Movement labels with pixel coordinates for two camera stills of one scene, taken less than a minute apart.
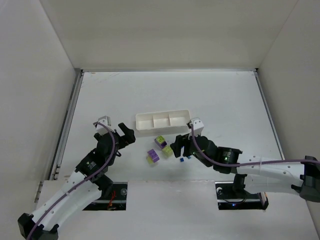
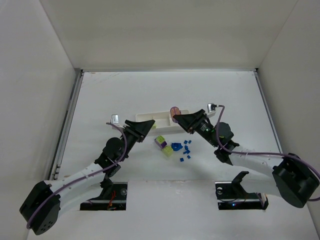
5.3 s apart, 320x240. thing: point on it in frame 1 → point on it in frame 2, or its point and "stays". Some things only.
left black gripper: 120,139 → 134,132
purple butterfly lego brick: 153,155 → 174,111
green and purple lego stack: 161,141 stays
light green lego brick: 167,151 stays
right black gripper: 184,145 → 196,124
